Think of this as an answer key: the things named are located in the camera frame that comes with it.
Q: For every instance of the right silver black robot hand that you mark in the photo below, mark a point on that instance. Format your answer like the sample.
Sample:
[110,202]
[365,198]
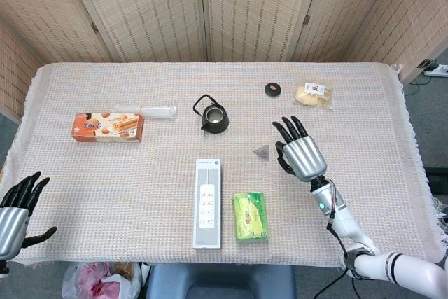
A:
[304,155]

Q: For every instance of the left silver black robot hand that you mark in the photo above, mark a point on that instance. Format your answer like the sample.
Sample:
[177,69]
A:
[10,222]

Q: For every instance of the small grey triangular sachet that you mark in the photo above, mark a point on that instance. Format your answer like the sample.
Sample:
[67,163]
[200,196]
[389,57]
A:
[262,152]

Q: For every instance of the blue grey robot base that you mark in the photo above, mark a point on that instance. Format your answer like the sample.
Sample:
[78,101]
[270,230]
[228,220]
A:
[220,281]

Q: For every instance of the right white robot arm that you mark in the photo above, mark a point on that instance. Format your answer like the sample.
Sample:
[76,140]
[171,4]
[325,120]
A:
[346,222]

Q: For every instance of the bagged cookies packet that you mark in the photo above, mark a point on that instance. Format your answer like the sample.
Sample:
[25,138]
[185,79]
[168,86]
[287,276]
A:
[311,97]

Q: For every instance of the small black round lid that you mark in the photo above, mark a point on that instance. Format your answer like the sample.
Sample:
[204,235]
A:
[273,90]

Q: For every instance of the black cast iron teapot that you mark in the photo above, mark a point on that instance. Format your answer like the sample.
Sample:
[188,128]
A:
[224,125]

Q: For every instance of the pink white plastic bag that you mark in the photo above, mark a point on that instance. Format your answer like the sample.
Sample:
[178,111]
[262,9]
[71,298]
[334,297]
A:
[91,281]

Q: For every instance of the green tissue pack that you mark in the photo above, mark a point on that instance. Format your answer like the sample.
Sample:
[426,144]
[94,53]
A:
[250,218]

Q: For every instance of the grey power strip box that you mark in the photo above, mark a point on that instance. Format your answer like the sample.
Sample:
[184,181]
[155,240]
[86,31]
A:
[207,236]

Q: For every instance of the orange egg roll biscuit box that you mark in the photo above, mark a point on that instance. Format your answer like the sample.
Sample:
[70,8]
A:
[105,127]

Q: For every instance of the black floor object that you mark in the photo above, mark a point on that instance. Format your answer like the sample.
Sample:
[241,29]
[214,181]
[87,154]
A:
[437,180]

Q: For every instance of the beige woven tablecloth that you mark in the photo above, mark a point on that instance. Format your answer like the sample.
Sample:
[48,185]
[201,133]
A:
[140,173]

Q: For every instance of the clear plastic tube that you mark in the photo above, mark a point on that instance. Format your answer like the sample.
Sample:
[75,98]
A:
[157,111]

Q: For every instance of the white floor power strip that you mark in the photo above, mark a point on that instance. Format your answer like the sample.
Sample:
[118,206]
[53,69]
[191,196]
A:
[437,70]

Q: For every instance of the woven folding screen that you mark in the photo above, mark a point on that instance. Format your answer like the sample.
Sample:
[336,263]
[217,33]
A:
[157,15]

